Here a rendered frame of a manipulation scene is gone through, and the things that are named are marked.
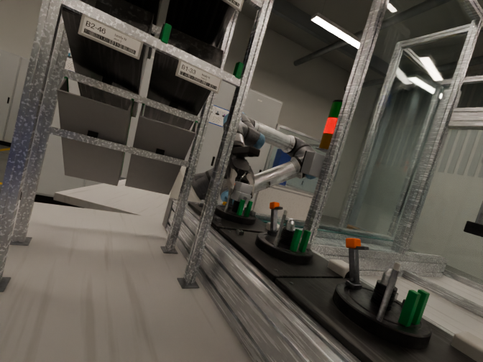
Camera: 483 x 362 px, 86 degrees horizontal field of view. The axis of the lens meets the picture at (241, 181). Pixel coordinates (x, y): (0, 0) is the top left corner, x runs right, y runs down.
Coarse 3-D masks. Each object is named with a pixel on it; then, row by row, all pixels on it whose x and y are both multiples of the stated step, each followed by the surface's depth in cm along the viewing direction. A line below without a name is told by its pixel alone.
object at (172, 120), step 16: (160, 32) 51; (176, 32) 52; (208, 48) 55; (160, 64) 52; (176, 64) 51; (160, 80) 56; (176, 80) 56; (160, 96) 62; (176, 96) 61; (192, 96) 60; (144, 112) 69; (160, 112) 68; (192, 112) 67
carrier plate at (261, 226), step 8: (192, 208) 84; (200, 208) 83; (216, 216) 78; (216, 224) 69; (224, 224) 72; (232, 224) 74; (240, 224) 77; (256, 224) 83; (264, 224) 87; (256, 232) 75; (264, 232) 76
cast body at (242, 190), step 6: (240, 180) 83; (246, 180) 83; (234, 186) 84; (240, 186) 81; (246, 186) 81; (252, 186) 83; (234, 192) 83; (240, 192) 80; (246, 192) 82; (234, 198) 82; (240, 198) 80; (246, 198) 79
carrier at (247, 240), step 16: (288, 224) 61; (240, 240) 61; (256, 240) 62; (272, 240) 62; (288, 240) 61; (304, 240) 59; (256, 256) 53; (272, 256) 56; (288, 256) 56; (304, 256) 56; (320, 256) 67; (272, 272) 47; (288, 272) 50; (304, 272) 52; (320, 272) 55; (336, 272) 58
